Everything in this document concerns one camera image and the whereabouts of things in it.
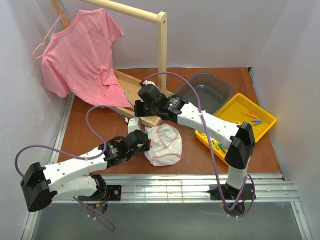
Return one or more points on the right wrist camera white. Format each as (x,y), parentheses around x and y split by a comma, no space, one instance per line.
(145,82)

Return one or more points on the light blue wire hanger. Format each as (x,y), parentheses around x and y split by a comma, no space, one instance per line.
(131,103)

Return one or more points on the teal transparent plastic tub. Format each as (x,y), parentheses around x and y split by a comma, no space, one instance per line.
(212,91)

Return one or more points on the yellow plastic tray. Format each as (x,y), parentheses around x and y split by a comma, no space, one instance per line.
(232,111)

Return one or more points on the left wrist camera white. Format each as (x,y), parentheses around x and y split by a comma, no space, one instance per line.
(133,124)

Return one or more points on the wooden clothes rack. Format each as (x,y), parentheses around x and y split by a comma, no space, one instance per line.
(127,82)

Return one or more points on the pink t-shirt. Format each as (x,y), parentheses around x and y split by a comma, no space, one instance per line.
(79,60)

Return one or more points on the blue clothespin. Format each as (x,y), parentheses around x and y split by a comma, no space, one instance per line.
(256,121)

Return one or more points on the orange clothespin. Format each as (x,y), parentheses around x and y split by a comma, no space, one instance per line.
(250,114)

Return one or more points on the aluminium mounting rail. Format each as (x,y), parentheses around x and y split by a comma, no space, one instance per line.
(181,188)

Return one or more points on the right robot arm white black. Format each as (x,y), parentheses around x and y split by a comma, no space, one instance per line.
(237,138)

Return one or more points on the green clothespin in tray front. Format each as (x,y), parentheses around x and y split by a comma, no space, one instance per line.
(215,144)

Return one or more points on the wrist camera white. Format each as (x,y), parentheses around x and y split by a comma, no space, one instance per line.
(145,82)
(133,124)

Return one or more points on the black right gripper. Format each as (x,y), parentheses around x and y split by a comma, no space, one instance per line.
(139,109)

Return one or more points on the pink wire hanger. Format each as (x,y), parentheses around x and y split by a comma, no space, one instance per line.
(62,13)

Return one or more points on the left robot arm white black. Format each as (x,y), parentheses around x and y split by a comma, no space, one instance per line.
(41,184)

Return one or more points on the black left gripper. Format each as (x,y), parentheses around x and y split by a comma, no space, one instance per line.
(145,141)

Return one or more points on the white pink-trimmed underwear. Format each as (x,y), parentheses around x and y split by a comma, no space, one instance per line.
(166,143)

